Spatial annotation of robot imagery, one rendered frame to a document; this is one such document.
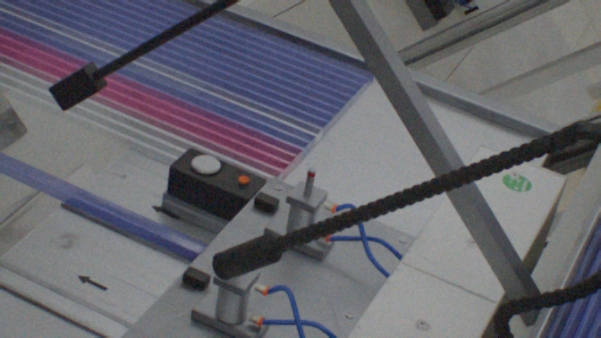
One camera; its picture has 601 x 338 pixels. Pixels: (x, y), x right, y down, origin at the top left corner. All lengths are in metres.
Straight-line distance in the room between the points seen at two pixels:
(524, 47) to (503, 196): 1.65
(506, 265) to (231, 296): 0.18
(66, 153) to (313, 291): 1.54
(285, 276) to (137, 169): 0.24
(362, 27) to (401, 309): 0.21
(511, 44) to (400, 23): 0.41
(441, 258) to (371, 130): 0.29
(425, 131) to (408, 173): 0.35
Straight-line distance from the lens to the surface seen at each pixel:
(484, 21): 2.02
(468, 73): 2.37
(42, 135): 2.36
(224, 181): 0.99
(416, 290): 0.87
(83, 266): 0.96
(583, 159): 1.24
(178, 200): 1.01
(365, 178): 1.10
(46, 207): 1.49
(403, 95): 0.76
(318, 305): 0.87
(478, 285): 0.89
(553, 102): 2.65
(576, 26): 4.50
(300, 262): 0.90
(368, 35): 0.76
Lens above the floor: 1.75
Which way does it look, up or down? 37 degrees down
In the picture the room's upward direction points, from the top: 67 degrees clockwise
